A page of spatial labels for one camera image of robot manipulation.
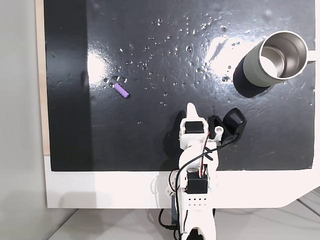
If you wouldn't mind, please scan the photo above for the purple ribbed pen grip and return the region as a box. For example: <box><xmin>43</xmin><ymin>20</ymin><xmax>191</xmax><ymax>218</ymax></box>
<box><xmin>113</xmin><ymin>83</ymin><xmax>130</xmax><ymax>99</ymax></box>

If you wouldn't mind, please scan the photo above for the pale green steel mug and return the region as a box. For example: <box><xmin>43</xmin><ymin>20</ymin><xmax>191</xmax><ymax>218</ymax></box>
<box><xmin>232</xmin><ymin>30</ymin><xmax>317</xmax><ymax>88</ymax></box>

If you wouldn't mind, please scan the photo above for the black camera box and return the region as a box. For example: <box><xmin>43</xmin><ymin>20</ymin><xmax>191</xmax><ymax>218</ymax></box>
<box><xmin>208</xmin><ymin>107</ymin><xmax>248</xmax><ymax>146</ymax></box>

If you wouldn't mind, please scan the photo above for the black table mat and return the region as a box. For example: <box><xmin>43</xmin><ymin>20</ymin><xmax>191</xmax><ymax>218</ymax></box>
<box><xmin>43</xmin><ymin>0</ymin><xmax>316</xmax><ymax>173</ymax></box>

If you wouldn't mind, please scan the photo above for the red motor wire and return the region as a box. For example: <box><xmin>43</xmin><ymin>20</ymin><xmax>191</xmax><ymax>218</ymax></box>
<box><xmin>198</xmin><ymin>133</ymin><xmax>211</xmax><ymax>179</ymax></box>

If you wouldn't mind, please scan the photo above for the black camera cable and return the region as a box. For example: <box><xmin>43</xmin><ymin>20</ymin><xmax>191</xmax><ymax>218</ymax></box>
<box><xmin>158</xmin><ymin>132</ymin><xmax>242</xmax><ymax>240</ymax></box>

